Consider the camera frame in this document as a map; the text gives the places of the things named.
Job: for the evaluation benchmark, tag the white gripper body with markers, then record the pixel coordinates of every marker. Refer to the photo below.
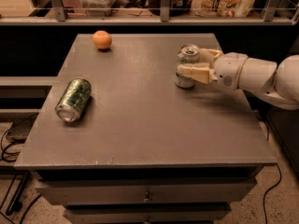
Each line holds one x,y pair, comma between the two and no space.
230,68

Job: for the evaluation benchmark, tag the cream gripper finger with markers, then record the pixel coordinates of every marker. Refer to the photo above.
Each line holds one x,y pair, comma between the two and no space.
209,56
200,72

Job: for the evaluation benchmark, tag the white 7up can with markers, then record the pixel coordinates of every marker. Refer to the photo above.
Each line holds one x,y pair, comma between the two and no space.
186,58

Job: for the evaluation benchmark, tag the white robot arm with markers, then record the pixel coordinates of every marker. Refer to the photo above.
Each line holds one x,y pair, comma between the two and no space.
277,85

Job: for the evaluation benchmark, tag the green soda can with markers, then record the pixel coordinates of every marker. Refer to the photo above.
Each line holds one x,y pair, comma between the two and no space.
74,100

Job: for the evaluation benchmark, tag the printed snack bag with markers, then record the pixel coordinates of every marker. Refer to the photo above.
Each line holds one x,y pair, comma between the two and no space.
224,8

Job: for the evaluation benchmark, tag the grey drawer cabinet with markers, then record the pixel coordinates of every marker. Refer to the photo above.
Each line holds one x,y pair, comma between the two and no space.
144,151

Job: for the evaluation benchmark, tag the orange fruit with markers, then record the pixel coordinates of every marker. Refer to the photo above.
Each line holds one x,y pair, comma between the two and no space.
102,39

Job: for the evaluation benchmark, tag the metal shelf rail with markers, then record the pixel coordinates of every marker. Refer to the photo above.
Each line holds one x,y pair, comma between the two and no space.
136,12

